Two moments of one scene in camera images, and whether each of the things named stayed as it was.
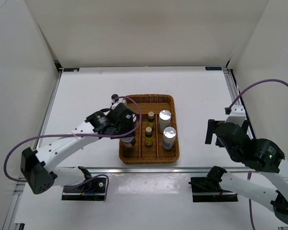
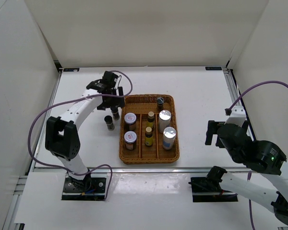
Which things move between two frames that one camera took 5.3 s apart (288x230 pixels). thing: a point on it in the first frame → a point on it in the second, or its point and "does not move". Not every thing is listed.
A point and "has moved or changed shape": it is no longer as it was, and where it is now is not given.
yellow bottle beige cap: [150, 119] does not move
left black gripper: [128, 126] → [117, 101]
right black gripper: [211, 124] does not move
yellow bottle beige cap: [149, 137] does not move
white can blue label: [169, 133] does not move
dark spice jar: [114, 96] has moved or changed shape
